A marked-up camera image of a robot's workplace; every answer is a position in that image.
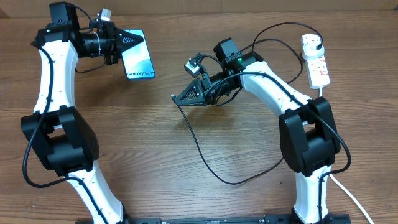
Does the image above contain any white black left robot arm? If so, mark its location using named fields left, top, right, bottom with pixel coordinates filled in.
left=21, top=2, right=144, bottom=223

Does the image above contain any white power strip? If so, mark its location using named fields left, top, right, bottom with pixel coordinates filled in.
left=305, top=56, right=330, bottom=89

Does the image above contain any black USB charging cable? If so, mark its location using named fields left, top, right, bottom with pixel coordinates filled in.
left=170, top=22, right=323, bottom=185

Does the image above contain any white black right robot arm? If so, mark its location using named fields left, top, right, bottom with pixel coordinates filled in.
left=172, top=39, right=344, bottom=223

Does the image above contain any blue Galaxy smartphone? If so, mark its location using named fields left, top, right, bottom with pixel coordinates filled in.
left=121, top=29, right=155, bottom=80

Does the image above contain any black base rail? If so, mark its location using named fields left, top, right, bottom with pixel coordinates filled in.
left=74, top=213, right=351, bottom=224

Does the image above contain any white power strip cord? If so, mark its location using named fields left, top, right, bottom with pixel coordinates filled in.
left=318, top=86, right=376, bottom=224

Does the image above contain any white charger plug adapter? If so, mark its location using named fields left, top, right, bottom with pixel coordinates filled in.
left=301, top=34, right=325, bottom=60

